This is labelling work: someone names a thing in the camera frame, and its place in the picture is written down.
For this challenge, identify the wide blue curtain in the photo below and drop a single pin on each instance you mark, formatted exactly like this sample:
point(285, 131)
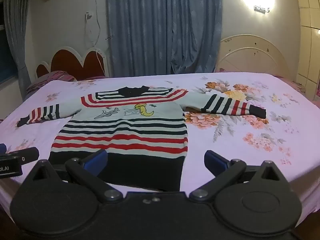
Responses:
point(162, 30)

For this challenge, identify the dark window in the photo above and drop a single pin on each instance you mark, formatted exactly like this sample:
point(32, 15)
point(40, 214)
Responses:
point(6, 55)

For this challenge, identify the white wall plug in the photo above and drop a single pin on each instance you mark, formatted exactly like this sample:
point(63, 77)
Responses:
point(88, 16)

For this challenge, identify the purple striped pillow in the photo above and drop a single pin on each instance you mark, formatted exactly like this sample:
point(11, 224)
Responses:
point(50, 78)

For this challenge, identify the red scalloped headboard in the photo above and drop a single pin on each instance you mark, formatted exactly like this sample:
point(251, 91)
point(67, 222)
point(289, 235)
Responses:
point(75, 65)

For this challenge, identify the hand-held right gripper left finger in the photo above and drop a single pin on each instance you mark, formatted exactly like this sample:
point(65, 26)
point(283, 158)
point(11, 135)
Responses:
point(96, 160)

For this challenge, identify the cream wardrobe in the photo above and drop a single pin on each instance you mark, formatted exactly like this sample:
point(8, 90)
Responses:
point(308, 42)

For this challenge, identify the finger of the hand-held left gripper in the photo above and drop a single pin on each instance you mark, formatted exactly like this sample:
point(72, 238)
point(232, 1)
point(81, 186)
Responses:
point(2, 148)
point(27, 155)

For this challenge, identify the cream arched headboard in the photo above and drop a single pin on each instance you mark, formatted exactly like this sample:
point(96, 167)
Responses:
point(250, 55)

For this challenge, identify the striped knit sweater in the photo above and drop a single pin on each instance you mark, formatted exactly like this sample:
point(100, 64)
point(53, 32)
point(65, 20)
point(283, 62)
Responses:
point(120, 130)

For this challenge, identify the wall lamp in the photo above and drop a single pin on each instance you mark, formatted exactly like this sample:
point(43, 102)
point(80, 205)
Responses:
point(261, 8)

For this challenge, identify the narrow blue curtain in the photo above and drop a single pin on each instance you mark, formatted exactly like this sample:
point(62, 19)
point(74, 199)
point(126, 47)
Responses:
point(16, 30)

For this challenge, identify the pink floral bed sheet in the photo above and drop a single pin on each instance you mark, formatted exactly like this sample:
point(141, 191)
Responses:
point(250, 155)

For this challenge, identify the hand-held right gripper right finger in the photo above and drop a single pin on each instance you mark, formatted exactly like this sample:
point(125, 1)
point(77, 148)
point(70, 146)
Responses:
point(215, 161)

